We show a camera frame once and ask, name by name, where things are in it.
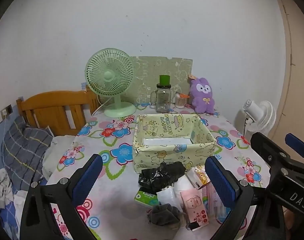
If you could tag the yellow printed storage box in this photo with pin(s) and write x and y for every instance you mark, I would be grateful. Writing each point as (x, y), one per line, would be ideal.
(154, 155)

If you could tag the pink striped packet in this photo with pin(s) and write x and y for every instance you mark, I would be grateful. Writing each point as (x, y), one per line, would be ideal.
(213, 200)

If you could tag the blue bed sheet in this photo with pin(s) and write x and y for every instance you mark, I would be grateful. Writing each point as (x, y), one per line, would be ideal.
(9, 215)

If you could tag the grey plaid pillow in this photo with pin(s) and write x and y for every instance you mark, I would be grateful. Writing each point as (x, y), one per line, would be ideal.
(22, 150)

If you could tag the beige door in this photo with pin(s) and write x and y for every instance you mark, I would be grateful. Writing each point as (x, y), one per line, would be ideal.
(294, 80)

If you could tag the black plastic bag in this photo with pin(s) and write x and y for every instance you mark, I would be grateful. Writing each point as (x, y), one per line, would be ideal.
(162, 177)

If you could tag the pink tissue packet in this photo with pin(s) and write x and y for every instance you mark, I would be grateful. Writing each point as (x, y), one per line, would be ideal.
(194, 205)

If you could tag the wooden headboard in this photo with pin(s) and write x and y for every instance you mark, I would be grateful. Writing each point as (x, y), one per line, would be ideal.
(49, 102)

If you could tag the dark grey sock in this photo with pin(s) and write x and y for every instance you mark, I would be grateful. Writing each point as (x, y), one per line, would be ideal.
(164, 216)

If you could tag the white tissue packet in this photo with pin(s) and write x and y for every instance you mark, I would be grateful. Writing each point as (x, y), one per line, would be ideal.
(183, 183)
(167, 196)

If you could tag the purple plush rabbit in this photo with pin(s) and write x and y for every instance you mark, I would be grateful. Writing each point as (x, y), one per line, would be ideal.
(203, 97)

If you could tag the glass jar with green lid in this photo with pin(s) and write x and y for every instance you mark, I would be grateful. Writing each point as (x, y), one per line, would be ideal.
(163, 100)

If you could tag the wall socket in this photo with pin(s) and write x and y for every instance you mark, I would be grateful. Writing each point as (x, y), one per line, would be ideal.
(7, 110)

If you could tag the crumpled white clothes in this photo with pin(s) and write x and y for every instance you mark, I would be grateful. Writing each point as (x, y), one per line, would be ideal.
(0, 185)

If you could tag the cotton swab container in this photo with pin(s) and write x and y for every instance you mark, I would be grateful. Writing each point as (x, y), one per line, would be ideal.
(180, 102)

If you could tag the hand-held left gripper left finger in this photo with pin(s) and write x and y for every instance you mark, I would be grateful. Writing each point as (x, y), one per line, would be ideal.
(88, 180)

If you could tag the green desk fan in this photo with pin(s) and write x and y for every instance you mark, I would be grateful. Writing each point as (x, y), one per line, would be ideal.
(108, 76)

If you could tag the green tissue packet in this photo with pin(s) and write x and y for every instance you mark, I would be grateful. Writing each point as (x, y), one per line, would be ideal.
(144, 197)

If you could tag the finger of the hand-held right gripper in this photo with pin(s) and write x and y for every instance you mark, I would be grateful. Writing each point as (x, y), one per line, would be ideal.
(266, 150)
(299, 145)

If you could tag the cartoon printed snack packet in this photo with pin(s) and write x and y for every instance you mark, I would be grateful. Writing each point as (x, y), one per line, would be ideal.
(199, 177)

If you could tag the white standing fan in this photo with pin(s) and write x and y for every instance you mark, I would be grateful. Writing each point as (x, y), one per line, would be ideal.
(263, 120)

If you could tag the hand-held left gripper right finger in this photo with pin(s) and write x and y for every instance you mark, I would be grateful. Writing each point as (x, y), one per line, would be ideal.
(220, 182)

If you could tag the green printed board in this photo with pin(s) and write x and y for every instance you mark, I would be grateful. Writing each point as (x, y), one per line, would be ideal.
(152, 67)

